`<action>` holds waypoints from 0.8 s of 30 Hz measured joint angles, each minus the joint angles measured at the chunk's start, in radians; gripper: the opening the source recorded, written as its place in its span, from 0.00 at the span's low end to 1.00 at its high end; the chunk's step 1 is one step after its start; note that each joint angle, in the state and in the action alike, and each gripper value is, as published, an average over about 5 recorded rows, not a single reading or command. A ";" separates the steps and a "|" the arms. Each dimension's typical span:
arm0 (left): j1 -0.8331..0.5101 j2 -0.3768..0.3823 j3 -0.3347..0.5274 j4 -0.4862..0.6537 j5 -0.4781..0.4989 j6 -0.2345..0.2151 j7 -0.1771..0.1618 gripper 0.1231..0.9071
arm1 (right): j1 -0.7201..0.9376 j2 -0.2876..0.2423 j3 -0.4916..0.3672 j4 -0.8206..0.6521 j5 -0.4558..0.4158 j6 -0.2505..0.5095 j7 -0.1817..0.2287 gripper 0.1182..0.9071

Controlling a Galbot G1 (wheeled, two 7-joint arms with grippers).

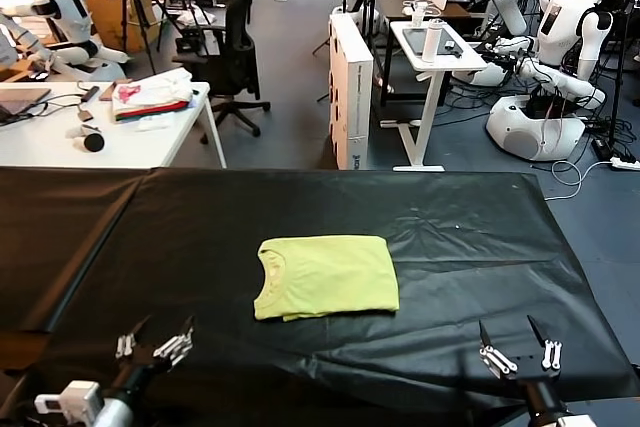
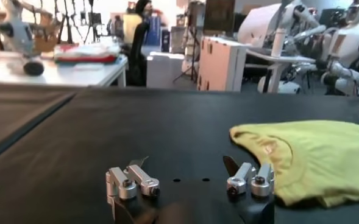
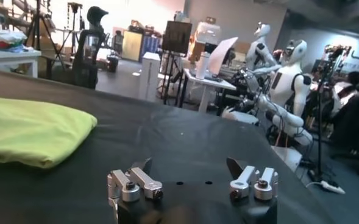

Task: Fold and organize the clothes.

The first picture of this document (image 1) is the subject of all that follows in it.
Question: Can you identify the dark tablet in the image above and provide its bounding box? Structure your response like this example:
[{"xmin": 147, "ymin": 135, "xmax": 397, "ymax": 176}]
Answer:
[{"xmin": 401, "ymin": 25, "xmax": 465, "ymax": 57}]

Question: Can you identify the black tripod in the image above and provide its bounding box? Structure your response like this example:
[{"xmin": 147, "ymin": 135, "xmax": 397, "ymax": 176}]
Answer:
[
  {"xmin": 159, "ymin": 0, "xmax": 213, "ymax": 58},
  {"xmin": 102, "ymin": 0, "xmax": 183, "ymax": 76}
]

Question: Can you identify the white bottle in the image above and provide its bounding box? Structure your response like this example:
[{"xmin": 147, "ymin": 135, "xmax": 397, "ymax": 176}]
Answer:
[{"xmin": 421, "ymin": 17, "xmax": 446, "ymax": 64}]

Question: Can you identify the white floor cable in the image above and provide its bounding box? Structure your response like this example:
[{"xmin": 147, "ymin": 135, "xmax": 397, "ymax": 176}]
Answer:
[{"xmin": 541, "ymin": 157, "xmax": 617, "ymax": 201}]

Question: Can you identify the brown cardboard box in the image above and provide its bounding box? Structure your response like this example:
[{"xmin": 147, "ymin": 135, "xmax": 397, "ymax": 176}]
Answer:
[{"xmin": 80, "ymin": 0, "xmax": 168, "ymax": 53}]

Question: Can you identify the white headset gadget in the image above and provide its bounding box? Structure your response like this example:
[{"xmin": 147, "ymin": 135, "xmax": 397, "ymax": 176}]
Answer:
[{"xmin": 401, "ymin": 0, "xmax": 442, "ymax": 26}]

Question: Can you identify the black tablecloth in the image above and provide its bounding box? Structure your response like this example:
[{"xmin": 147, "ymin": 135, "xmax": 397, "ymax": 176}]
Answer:
[
  {"xmin": 0, "ymin": 166, "xmax": 152, "ymax": 335},
  {"xmin": 9, "ymin": 167, "xmax": 637, "ymax": 427}
]

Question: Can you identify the brown notebook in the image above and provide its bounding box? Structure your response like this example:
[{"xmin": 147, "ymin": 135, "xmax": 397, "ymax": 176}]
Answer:
[{"xmin": 97, "ymin": 80, "xmax": 134, "ymax": 103}]

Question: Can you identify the black white vr controller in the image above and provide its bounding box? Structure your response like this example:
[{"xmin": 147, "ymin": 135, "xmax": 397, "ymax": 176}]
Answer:
[{"xmin": 65, "ymin": 123, "xmax": 106, "ymax": 154}]

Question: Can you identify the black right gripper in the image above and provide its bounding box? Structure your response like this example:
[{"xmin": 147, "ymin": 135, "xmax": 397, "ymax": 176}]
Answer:
[{"xmin": 478, "ymin": 315, "xmax": 567, "ymax": 416}]

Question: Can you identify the small white standing desk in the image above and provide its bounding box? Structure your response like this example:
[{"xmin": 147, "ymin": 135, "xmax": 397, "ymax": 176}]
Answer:
[{"xmin": 379, "ymin": 19, "xmax": 489, "ymax": 173}]

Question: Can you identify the yellow t-shirt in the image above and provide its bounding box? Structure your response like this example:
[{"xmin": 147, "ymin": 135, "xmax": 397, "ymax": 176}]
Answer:
[{"xmin": 252, "ymin": 234, "xmax": 402, "ymax": 323}]

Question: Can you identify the black light stand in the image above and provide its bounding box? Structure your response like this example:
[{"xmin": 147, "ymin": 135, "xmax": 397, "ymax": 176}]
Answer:
[{"xmin": 605, "ymin": 0, "xmax": 632, "ymax": 150}]

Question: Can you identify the black office chair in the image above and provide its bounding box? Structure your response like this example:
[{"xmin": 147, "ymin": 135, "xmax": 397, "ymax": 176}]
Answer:
[{"xmin": 171, "ymin": 0, "xmax": 273, "ymax": 146}]

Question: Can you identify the white table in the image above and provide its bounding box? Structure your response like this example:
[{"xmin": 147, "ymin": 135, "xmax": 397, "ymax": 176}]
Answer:
[{"xmin": 0, "ymin": 81, "xmax": 228, "ymax": 171}]

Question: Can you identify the folded clothes stack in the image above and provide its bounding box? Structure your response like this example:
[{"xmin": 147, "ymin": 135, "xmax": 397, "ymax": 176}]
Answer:
[{"xmin": 110, "ymin": 67, "xmax": 195, "ymax": 125}]

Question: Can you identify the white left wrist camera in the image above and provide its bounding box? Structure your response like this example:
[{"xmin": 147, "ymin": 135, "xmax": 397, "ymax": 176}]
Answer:
[{"xmin": 34, "ymin": 380, "xmax": 104, "ymax": 426}]

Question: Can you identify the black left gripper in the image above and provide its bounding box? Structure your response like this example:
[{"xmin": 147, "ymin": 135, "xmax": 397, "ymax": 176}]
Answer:
[{"xmin": 111, "ymin": 315, "xmax": 196, "ymax": 396}]

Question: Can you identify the grey laptop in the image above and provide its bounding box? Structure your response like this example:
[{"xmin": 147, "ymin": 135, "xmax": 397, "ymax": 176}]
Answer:
[{"xmin": 0, "ymin": 87, "xmax": 53, "ymax": 126}]

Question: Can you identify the tall white cardboard box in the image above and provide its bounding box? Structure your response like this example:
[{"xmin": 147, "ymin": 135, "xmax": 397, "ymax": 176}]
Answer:
[{"xmin": 327, "ymin": 12, "xmax": 375, "ymax": 171}]

